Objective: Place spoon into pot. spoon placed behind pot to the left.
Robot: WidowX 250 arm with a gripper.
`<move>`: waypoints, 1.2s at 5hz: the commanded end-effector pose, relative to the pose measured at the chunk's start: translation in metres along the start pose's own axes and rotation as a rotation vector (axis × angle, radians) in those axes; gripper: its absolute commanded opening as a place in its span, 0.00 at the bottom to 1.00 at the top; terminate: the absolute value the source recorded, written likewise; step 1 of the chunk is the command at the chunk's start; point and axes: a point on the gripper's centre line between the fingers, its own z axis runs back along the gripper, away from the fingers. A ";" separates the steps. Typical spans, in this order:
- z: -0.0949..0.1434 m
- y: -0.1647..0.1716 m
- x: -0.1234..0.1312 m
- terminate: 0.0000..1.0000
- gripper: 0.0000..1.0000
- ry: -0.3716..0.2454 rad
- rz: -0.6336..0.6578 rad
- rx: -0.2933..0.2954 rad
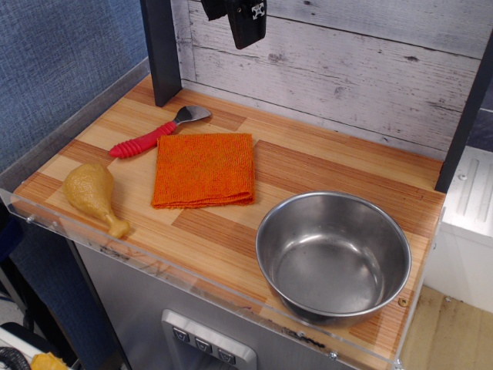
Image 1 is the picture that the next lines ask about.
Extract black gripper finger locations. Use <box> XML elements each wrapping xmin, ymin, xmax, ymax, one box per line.
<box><xmin>201</xmin><ymin>0</ymin><xmax>227</xmax><ymax>21</ymax></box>
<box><xmin>226</xmin><ymin>0</ymin><xmax>267</xmax><ymax>49</ymax></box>

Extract dark grey post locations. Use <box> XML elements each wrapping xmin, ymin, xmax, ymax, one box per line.
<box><xmin>434</xmin><ymin>34</ymin><xmax>492</xmax><ymax>193</ymax></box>
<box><xmin>140</xmin><ymin>0</ymin><xmax>182</xmax><ymax>107</ymax></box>

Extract red handled metal spoon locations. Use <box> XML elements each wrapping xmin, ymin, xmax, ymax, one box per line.
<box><xmin>109</xmin><ymin>106</ymin><xmax>211</xmax><ymax>159</ymax></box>

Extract dark grey left post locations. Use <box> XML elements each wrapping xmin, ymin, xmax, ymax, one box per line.
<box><xmin>140</xmin><ymin>0</ymin><xmax>182</xmax><ymax>107</ymax></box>

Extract stainless steel pot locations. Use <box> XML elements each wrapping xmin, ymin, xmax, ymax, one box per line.
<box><xmin>255</xmin><ymin>191</ymin><xmax>411</xmax><ymax>326</ymax></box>

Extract clear acrylic edge guard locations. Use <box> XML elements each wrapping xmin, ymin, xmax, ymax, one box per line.
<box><xmin>1</xmin><ymin>61</ymin><xmax>444</xmax><ymax>369</ymax></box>

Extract yellow object bottom left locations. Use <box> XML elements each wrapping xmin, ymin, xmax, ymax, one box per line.
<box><xmin>30</xmin><ymin>352</ymin><xmax>69</xmax><ymax>370</ymax></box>

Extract plastic chicken drumstick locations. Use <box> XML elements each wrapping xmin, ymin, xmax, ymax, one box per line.
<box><xmin>62</xmin><ymin>163</ymin><xmax>130</xmax><ymax>238</ymax></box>

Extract orange folded cloth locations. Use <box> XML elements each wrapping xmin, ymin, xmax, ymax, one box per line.
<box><xmin>151</xmin><ymin>133</ymin><xmax>255</xmax><ymax>209</ymax></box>

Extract silver button control panel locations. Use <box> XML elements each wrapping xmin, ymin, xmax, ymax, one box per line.
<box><xmin>161</xmin><ymin>309</ymin><xmax>257</xmax><ymax>369</ymax></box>

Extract dark grey right post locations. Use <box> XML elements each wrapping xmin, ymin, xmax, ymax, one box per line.
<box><xmin>434</xmin><ymin>34</ymin><xmax>492</xmax><ymax>193</ymax></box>

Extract white appliance at right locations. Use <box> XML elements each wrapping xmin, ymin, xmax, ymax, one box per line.
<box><xmin>424</xmin><ymin>146</ymin><xmax>492</xmax><ymax>312</ymax></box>

